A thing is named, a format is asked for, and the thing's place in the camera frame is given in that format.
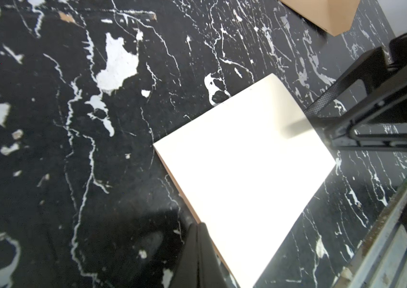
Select cream letter paper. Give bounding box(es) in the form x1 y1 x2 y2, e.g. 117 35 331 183
154 74 335 288

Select brown kraft envelope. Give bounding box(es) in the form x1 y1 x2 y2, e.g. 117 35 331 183
281 0 360 37

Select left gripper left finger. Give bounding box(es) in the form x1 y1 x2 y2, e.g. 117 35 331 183
169 224 199 288

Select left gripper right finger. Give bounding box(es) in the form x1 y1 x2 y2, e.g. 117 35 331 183
197 223 227 288

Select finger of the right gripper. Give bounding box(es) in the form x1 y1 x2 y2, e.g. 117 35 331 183
323 126 407 152
304 48 390 118

